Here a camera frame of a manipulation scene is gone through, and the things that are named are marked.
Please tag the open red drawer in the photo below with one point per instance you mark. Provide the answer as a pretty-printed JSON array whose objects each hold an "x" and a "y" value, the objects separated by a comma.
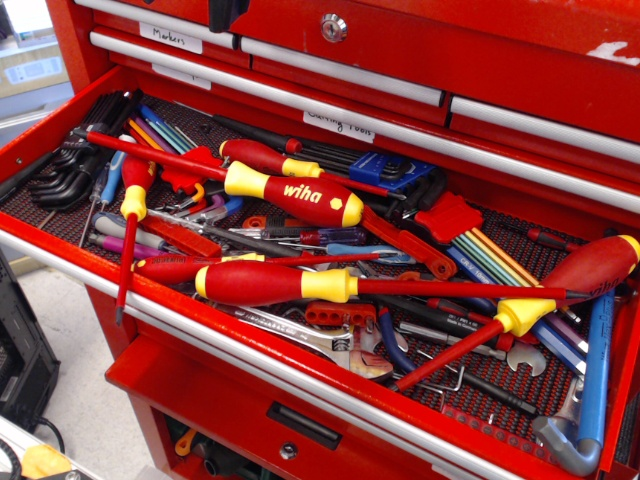
[{"x": 283, "y": 406}]

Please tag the thin red screwdriver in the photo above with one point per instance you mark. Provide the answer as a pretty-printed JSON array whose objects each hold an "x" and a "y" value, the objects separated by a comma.
[{"x": 175, "y": 269}]

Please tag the white label markers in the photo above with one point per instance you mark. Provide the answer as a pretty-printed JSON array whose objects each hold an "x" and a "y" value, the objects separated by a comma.
[{"x": 171, "y": 38}]

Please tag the rainbow hex keys red holder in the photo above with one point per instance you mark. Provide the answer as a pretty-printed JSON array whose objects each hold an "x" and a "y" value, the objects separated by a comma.
[{"x": 452, "y": 221}]

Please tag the silver adjustable wrench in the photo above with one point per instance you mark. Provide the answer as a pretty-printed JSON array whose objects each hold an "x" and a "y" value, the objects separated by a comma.
[{"x": 351, "y": 348}]

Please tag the red yellow screwdriver front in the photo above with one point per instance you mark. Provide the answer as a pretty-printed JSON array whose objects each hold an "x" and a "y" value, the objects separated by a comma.
[{"x": 253, "y": 283}]

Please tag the blue handled pliers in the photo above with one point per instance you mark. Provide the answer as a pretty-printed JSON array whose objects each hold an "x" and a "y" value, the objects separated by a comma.
[{"x": 398, "y": 358}]

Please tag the red tool chest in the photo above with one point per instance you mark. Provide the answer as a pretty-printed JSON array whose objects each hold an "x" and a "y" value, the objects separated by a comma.
[{"x": 417, "y": 50}]

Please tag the black machine on floor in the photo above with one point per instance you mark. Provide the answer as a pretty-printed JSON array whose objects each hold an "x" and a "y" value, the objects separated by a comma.
[{"x": 29, "y": 367}]

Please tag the blue hex key holder set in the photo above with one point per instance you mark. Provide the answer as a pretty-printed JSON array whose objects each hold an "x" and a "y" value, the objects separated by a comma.
[{"x": 418, "y": 185}]

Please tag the red yellow screwdriver right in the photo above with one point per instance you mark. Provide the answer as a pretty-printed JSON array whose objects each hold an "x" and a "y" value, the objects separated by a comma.
[{"x": 593, "y": 269}]

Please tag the white label cutting tools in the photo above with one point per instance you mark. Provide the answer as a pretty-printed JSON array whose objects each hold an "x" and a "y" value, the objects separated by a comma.
[{"x": 339, "y": 127}]

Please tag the red bit strip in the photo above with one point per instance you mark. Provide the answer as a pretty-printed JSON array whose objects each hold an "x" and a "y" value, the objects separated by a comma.
[{"x": 499, "y": 434}]

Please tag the red bit holder block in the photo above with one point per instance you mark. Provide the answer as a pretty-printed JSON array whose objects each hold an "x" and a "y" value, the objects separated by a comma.
[{"x": 324, "y": 313}]

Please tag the purple clear handle screwdriver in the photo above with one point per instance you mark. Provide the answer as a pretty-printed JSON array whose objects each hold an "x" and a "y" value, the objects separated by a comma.
[{"x": 352, "y": 236}]

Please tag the red yellow screwdriver back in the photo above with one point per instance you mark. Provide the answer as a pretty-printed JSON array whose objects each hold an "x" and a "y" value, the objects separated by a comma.
[{"x": 267, "y": 160}]

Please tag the silver drawer lock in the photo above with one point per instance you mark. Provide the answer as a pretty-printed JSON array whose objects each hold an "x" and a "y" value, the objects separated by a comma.
[{"x": 334, "y": 28}]

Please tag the large wiha red screwdriver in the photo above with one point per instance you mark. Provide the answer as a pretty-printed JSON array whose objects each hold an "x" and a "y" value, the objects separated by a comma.
[{"x": 315, "y": 201}]

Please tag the colored hex keys left set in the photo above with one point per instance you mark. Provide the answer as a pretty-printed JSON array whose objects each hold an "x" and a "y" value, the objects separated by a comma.
[{"x": 152, "y": 131}]

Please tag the red flat tool bar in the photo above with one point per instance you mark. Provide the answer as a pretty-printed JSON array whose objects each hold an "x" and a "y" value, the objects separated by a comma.
[{"x": 440, "y": 265}]

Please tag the black hex key set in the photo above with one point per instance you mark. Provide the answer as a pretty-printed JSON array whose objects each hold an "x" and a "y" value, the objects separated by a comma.
[{"x": 78, "y": 164}]

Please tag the blue handled large hex key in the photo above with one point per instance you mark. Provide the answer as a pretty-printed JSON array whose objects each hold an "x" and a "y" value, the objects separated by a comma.
[{"x": 581, "y": 456}]

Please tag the small red yellow screwdriver left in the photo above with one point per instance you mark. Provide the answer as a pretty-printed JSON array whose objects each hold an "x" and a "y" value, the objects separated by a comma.
[{"x": 138, "y": 175}]

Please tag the small blue precision screwdriver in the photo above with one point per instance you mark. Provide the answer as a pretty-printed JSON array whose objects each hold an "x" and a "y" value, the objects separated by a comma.
[{"x": 105, "y": 188}]

